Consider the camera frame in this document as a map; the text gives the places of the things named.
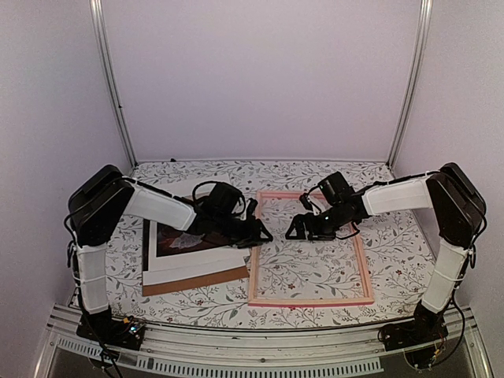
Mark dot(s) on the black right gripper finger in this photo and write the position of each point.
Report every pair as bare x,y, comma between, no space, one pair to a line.
321,236
301,227

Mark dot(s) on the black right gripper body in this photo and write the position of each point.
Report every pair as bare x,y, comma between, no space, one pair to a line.
331,224

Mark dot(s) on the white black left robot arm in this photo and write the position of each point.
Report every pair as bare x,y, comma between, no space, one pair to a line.
97,206

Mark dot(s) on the aluminium front table rail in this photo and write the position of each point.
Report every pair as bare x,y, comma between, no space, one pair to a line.
170,350

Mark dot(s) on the aluminium corner post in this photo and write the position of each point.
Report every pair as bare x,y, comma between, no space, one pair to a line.
99,25
419,46

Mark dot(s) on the brown cardboard backing board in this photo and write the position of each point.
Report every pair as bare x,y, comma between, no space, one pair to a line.
196,282

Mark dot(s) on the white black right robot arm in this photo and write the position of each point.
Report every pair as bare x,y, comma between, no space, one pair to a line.
458,206

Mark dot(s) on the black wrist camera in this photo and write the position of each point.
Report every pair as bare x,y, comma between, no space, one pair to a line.
334,188
223,200

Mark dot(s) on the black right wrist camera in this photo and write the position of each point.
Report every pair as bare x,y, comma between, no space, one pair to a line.
334,188

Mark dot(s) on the white photo mat board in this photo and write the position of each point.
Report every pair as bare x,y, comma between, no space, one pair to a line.
182,266

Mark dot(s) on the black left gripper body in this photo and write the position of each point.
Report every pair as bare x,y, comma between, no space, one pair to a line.
232,231

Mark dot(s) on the pink wooden picture frame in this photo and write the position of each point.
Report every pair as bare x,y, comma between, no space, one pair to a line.
366,299

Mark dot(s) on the landscape photo print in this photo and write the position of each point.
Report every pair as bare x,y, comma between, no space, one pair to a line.
170,242

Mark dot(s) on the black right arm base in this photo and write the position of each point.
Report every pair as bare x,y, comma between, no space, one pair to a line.
425,333

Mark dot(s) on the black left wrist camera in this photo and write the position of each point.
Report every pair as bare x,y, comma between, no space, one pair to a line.
223,200

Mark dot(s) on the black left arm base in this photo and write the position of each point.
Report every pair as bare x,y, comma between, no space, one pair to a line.
128,332

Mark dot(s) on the left aluminium corner post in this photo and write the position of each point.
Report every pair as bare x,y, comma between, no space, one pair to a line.
99,25

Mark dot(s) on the right aluminium corner post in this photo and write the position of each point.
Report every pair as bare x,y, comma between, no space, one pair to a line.
419,46

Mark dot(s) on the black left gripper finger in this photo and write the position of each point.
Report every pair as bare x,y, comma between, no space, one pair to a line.
259,232
247,243

